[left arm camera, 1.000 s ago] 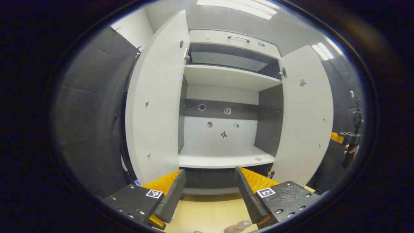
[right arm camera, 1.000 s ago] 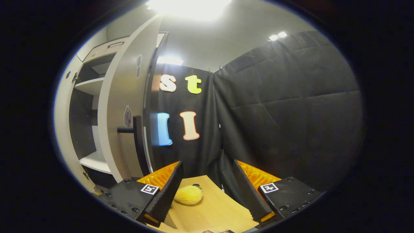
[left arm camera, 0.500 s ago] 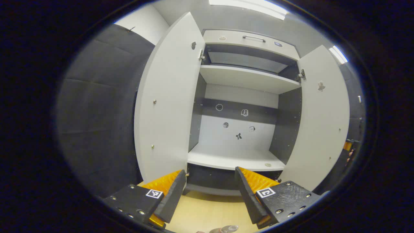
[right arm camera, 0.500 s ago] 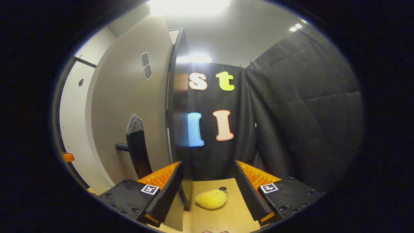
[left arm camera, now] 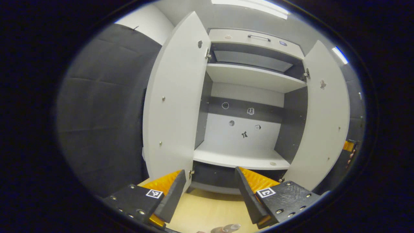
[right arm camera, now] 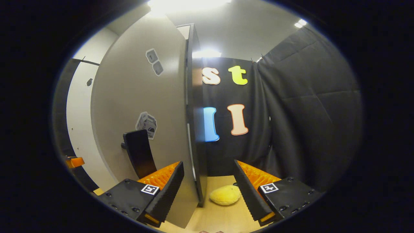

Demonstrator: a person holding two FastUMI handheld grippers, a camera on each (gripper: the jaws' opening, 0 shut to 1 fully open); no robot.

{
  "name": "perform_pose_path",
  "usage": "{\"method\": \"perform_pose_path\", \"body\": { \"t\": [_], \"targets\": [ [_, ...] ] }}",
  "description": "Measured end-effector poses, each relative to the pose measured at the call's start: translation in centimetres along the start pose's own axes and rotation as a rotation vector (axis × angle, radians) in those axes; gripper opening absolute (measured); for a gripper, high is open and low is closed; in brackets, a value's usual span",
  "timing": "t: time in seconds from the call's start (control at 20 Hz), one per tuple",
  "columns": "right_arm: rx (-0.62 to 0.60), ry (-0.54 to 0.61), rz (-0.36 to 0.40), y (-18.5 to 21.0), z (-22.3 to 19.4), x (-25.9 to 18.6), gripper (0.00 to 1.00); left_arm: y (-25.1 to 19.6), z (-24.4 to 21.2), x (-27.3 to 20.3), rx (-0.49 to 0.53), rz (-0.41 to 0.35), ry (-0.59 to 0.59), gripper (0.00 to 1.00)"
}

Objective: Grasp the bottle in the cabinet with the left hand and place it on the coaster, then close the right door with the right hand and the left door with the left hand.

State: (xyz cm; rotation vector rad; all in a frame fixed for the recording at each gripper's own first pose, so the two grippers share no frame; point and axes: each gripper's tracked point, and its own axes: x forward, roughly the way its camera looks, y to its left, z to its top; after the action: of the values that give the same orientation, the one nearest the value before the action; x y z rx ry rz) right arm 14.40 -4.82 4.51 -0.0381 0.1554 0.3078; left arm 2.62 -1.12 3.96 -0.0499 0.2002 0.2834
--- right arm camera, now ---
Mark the black backdrop cloth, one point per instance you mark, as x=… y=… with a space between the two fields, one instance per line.
x=59 y=113
x=307 y=113

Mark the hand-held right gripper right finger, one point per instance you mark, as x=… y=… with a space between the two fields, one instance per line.
x=249 y=194

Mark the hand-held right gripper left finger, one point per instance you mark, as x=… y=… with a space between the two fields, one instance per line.
x=168 y=194

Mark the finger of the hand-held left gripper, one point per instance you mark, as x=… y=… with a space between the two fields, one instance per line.
x=75 y=162

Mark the yellow plush toy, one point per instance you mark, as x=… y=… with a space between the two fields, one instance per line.
x=224 y=195

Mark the small ceiling light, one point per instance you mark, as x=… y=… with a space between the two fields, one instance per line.
x=207 y=53
x=300 y=23

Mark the large ceiling light panel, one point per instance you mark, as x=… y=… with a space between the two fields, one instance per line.
x=189 y=5

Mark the grey cabinet door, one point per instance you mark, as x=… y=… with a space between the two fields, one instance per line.
x=129 y=97
x=81 y=123

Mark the white and grey cabinet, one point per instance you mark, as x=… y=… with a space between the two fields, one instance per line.
x=195 y=129

